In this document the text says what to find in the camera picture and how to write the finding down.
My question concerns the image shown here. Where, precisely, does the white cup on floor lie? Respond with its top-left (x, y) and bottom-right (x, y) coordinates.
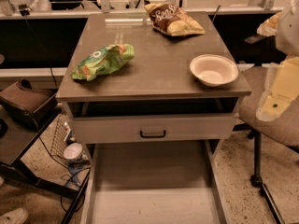
top-left (64, 143), bottom-right (83, 162)

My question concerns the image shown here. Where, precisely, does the green rice chip bag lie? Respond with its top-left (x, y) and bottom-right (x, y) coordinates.
top-left (71, 44), bottom-right (135, 81)

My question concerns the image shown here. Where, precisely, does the black cable on floor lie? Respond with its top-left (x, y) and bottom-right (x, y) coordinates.
top-left (38, 137), bottom-right (92, 214)

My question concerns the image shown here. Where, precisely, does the upper drawer with black handle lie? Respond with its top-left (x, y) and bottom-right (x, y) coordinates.
top-left (66, 98), bottom-right (240, 145)

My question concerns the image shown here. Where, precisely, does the brown bag on side table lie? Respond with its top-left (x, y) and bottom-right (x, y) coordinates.
top-left (0, 78), bottom-right (57, 129)

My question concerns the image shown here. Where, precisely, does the white shoe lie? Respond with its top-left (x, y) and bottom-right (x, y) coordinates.
top-left (0, 208), bottom-right (29, 224)

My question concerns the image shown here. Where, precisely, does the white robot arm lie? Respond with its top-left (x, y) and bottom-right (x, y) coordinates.
top-left (256, 0), bottom-right (299, 121)

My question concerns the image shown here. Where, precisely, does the grey drawer cabinet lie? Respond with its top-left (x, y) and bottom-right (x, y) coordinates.
top-left (55, 12), bottom-right (252, 224)

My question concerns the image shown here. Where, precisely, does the grey office chair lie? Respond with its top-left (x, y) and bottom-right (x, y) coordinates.
top-left (234, 66), bottom-right (299, 224)

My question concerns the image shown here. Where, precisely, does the brown yellow chip bag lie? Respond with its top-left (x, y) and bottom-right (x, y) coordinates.
top-left (144, 3), bottom-right (205, 36)

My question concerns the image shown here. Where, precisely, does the white paper bowl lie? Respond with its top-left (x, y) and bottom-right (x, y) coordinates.
top-left (190, 54), bottom-right (239, 87)

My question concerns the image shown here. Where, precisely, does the open middle drawer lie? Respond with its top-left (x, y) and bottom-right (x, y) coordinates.
top-left (80, 141), bottom-right (231, 224)

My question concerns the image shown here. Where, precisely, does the black side table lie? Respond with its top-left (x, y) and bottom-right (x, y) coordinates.
top-left (0, 107), bottom-right (90, 224)

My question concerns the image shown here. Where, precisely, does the wire basket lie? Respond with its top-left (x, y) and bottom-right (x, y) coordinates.
top-left (50, 116), bottom-right (70, 166)

